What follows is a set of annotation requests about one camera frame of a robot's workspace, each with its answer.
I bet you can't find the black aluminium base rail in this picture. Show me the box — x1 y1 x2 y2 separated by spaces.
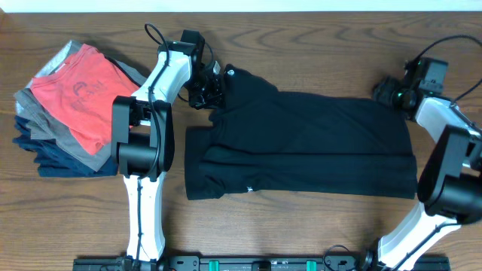
72 255 451 271

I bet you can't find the folded red t-shirt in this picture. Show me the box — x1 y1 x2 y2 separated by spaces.
30 44 139 155

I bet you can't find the folded grey t-shirt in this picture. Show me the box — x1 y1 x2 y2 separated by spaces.
14 59 146 171

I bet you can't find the folded navy blue garment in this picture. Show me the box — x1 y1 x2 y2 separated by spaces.
12 116 117 178

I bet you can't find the folded light grey garment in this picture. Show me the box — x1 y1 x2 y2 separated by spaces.
14 40 75 114

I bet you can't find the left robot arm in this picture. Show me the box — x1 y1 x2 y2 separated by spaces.
111 30 225 270

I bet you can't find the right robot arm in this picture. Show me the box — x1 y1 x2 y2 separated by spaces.
357 56 481 270

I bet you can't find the black t-shirt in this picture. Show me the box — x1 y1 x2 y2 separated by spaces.
185 65 417 200

